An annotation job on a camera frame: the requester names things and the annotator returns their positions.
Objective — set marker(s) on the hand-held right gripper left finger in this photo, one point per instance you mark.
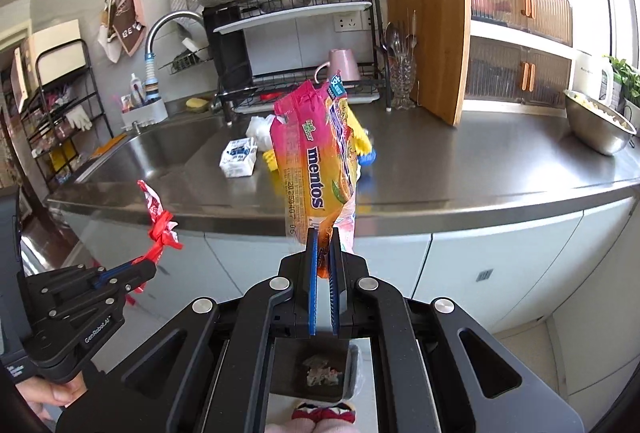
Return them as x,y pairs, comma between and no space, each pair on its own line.
313,285

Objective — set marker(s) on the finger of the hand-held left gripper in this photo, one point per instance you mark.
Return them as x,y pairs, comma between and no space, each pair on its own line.
107,297
117,274

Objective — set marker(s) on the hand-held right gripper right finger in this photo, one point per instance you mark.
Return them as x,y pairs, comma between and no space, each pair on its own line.
335,285

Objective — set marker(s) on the red white wrapper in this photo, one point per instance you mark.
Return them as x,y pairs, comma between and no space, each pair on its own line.
160,223

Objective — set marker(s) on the steel bin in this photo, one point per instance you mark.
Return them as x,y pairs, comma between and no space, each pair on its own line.
290,363

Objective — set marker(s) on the white tissue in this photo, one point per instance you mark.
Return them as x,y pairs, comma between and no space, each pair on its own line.
320,369

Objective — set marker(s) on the pink candy bag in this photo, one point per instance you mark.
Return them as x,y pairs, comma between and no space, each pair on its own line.
305,153

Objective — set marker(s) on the yellow juice bottle blue cap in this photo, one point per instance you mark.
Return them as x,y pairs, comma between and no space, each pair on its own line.
368,157

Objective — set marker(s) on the white blue milk carton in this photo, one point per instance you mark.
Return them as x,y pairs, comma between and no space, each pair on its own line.
237,158

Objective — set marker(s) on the white plastic bag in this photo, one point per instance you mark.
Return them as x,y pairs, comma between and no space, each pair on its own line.
260,130

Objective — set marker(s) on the person's left hand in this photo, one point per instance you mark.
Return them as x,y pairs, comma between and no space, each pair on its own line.
52,395

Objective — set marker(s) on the white base cabinet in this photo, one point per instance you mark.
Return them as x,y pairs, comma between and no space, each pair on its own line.
400,263

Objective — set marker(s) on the steel sink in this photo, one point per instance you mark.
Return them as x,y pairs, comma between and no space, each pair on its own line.
150,153

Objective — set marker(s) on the red patterned slipper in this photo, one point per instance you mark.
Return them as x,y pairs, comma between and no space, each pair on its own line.
341,412
307,412

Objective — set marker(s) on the yellow board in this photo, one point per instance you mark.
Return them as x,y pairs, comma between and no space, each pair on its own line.
111,144

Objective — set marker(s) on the person's right leg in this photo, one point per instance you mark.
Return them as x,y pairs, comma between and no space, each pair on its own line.
332,429

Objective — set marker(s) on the person's leg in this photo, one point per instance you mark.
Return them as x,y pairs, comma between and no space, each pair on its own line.
332,429
290,428

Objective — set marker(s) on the person's left leg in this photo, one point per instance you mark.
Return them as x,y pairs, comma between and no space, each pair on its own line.
290,428

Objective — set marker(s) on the black shelf rack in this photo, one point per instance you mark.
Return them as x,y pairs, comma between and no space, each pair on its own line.
55,133

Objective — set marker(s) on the white rubber glove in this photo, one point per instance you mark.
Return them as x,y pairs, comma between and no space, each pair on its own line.
79,118

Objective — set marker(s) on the white caddy holder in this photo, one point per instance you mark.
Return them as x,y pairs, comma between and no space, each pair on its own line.
145,113

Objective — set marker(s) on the white pink bottle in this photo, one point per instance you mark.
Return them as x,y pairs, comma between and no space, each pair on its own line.
135,88

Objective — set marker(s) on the yellow sponge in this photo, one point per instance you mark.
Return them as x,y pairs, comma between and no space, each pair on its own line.
198,104

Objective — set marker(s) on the red plastic tray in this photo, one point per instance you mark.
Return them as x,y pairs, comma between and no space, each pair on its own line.
268,96

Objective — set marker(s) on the glass utensil holder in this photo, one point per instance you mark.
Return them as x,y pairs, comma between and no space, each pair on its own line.
402,83

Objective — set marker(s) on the pink cup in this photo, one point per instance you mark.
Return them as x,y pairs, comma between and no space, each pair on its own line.
342,65

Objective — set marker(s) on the white storage box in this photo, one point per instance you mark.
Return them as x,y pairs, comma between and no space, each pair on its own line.
57,53

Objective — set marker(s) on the brown white hanging towel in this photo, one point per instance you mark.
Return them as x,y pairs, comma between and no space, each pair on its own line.
107,38

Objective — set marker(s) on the black dish rack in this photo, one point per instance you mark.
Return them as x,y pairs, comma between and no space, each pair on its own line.
230,53

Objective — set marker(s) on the brown pink hanging towel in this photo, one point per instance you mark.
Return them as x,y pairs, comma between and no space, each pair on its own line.
130,23

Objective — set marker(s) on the steel spoon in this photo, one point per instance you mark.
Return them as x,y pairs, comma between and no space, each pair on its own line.
391,35

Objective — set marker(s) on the white power socket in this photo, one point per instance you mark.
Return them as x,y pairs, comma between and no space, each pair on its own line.
349,23

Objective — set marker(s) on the bamboo cutting board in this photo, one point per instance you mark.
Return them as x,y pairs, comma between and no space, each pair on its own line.
425,13

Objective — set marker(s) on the steel bowl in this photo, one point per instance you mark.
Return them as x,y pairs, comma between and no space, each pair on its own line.
595,135

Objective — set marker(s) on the white electric kettle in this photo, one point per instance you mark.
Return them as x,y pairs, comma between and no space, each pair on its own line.
590,73

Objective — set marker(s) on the green potted plant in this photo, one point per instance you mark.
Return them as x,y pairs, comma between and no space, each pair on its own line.
625,73

